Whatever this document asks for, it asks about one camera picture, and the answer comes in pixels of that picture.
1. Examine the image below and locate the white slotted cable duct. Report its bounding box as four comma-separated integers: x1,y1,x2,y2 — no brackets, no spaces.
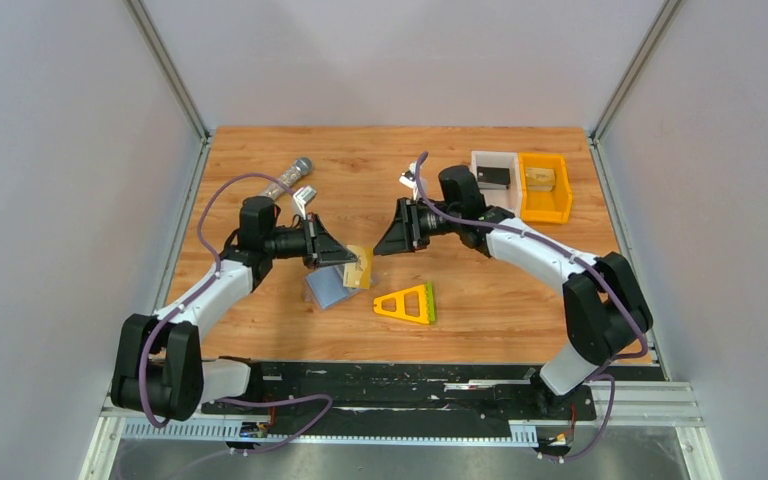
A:
122,421,539,446

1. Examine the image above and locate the silver glitter microphone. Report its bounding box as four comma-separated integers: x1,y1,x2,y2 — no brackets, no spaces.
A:
260,157,314,200

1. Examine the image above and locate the left aluminium frame post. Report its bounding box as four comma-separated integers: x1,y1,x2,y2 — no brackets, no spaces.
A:
124,0,211,143

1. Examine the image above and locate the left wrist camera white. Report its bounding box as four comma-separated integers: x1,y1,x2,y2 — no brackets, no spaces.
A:
292,185,317,219

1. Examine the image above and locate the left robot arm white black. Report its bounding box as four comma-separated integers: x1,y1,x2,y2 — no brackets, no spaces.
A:
110,196,357,428

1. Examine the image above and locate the gold credit card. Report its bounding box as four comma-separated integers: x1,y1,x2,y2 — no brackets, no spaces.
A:
342,245,374,290

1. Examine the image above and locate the right aluminium frame post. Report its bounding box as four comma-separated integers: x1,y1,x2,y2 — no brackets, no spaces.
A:
590,0,684,145

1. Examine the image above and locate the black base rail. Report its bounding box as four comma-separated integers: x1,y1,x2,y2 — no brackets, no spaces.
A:
203,362,597,438

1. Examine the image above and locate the aluminium frame post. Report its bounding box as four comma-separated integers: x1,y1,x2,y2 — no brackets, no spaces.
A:
590,0,684,145
124,0,211,143

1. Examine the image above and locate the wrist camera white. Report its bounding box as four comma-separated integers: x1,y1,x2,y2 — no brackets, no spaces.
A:
292,185,317,219
399,169,419,199

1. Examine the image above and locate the black card in white bin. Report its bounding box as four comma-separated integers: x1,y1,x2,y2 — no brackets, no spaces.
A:
476,166,511,190

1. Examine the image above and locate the green toy brick strip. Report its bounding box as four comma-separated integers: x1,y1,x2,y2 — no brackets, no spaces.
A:
423,282,436,325

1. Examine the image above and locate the white plastic bin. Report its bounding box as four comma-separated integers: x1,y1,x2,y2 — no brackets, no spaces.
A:
470,150,524,217

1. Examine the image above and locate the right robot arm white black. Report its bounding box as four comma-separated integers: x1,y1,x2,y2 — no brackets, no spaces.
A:
373,165,653,396

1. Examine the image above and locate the pink leather card holder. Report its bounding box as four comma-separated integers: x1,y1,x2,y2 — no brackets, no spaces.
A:
304,265,365,310

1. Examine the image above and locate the yellow triangular toy block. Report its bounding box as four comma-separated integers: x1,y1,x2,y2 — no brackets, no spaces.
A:
372,284,428,325

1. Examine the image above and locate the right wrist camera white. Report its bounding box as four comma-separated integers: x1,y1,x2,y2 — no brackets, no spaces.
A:
399,169,419,199

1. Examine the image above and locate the yellow plastic bin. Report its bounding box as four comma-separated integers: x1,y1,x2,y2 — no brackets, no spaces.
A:
518,152,573,224

